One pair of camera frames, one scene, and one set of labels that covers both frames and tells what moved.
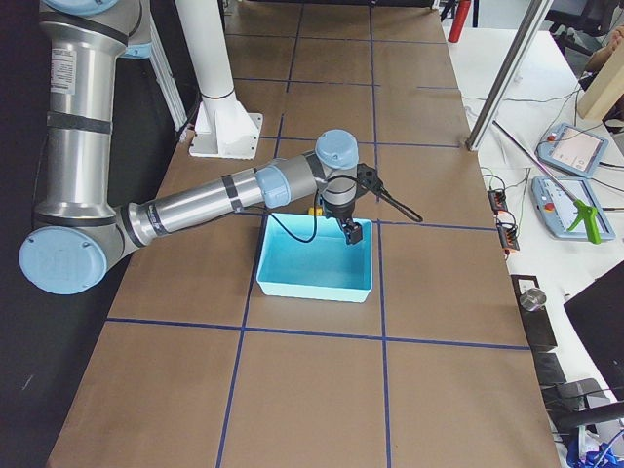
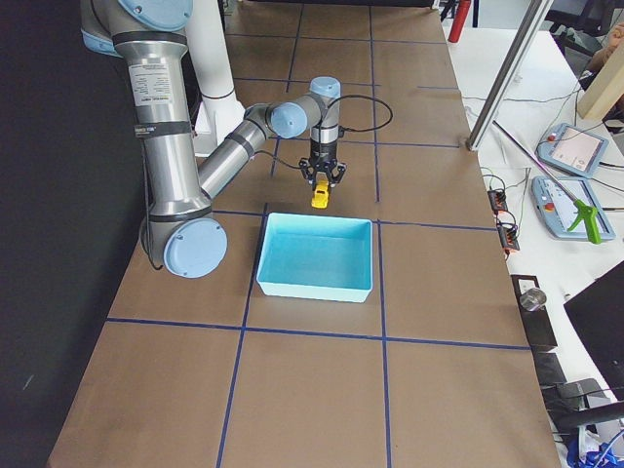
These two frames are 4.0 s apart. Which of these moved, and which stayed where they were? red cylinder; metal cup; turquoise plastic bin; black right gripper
Moved: black right gripper
Stayed: metal cup; turquoise plastic bin; red cylinder
